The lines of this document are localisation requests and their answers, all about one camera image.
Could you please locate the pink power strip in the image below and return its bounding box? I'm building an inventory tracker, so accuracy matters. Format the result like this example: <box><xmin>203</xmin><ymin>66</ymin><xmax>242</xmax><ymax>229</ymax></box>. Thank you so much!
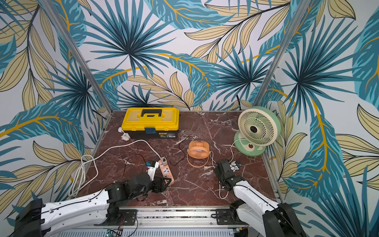
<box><xmin>159</xmin><ymin>164</ymin><xmax>175</xmax><ymax>186</ymax></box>

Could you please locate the white power strip cord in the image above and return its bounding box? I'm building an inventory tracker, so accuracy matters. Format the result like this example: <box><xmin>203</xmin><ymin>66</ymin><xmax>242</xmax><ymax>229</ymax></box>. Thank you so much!
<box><xmin>68</xmin><ymin>139</ymin><xmax>162</xmax><ymax>198</ymax></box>

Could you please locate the yellow black toolbox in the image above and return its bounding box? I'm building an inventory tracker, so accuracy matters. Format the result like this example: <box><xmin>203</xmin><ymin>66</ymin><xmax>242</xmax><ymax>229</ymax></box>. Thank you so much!
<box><xmin>121</xmin><ymin>108</ymin><xmax>180</xmax><ymax>140</ymax></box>

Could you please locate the white fan cable with plug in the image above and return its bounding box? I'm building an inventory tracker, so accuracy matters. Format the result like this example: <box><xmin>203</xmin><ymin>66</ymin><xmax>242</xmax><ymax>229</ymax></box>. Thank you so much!
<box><xmin>204</xmin><ymin>140</ymin><xmax>246</xmax><ymax>199</ymax></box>

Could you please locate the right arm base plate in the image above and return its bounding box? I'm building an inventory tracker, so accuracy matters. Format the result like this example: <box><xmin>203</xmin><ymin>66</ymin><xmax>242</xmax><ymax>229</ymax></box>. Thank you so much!
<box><xmin>211</xmin><ymin>209</ymin><xmax>246</xmax><ymax>225</ymax></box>

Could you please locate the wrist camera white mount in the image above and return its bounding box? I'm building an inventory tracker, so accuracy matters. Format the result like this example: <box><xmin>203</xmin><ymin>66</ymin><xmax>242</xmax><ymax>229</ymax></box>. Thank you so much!
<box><xmin>146</xmin><ymin>161</ymin><xmax>159</xmax><ymax>181</ymax></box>
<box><xmin>230</xmin><ymin>161</ymin><xmax>241</xmax><ymax>172</ymax></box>

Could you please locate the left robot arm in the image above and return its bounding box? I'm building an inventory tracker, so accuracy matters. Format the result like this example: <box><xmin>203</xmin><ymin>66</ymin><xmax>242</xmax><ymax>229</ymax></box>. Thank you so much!
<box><xmin>11</xmin><ymin>173</ymin><xmax>172</xmax><ymax>237</ymax></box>

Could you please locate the small orange desk fan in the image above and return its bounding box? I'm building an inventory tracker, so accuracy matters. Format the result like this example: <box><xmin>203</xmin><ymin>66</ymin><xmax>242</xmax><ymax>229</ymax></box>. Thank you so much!
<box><xmin>186</xmin><ymin>140</ymin><xmax>211</xmax><ymax>168</ymax></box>

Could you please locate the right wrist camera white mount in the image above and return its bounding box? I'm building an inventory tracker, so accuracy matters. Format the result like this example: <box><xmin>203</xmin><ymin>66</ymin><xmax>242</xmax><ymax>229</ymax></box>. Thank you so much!
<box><xmin>230</xmin><ymin>161</ymin><xmax>241</xmax><ymax>172</ymax></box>

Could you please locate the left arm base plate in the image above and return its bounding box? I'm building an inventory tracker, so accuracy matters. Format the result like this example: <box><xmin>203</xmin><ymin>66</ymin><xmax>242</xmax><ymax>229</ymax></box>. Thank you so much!
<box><xmin>105</xmin><ymin>208</ymin><xmax>138</xmax><ymax>226</ymax></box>

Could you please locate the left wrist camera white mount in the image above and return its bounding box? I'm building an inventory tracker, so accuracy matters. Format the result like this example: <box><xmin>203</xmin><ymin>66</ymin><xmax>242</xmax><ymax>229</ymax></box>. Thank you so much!
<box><xmin>146</xmin><ymin>161</ymin><xmax>159</xmax><ymax>181</ymax></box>

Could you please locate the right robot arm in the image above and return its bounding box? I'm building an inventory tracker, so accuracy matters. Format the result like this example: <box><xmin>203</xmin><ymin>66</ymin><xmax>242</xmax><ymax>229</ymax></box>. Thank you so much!
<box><xmin>214</xmin><ymin>159</ymin><xmax>306</xmax><ymax>237</ymax></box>

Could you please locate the aluminium front rail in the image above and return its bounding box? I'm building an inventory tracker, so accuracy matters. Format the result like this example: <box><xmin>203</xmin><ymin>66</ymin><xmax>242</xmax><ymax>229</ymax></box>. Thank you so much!
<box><xmin>56</xmin><ymin>206</ymin><xmax>303</xmax><ymax>237</ymax></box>

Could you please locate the black USB cable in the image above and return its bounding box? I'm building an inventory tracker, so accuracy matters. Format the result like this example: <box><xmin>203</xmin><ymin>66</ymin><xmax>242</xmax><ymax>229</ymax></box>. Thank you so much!
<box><xmin>167</xmin><ymin>135</ymin><xmax>196</xmax><ymax>166</ymax></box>

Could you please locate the white wall plug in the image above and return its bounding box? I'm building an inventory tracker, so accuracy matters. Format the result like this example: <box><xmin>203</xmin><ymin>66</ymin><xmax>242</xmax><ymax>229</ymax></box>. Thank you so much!
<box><xmin>118</xmin><ymin>127</ymin><xmax>130</xmax><ymax>141</ymax></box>

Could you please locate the green cream desk fan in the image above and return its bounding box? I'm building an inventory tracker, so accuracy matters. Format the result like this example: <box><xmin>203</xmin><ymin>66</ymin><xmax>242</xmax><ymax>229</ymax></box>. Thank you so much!
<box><xmin>233</xmin><ymin>106</ymin><xmax>282</xmax><ymax>157</ymax></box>

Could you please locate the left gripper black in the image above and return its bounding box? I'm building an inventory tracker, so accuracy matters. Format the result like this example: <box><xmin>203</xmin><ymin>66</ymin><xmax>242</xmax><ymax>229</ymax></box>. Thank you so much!
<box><xmin>131</xmin><ymin>176</ymin><xmax>172</xmax><ymax>200</ymax></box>

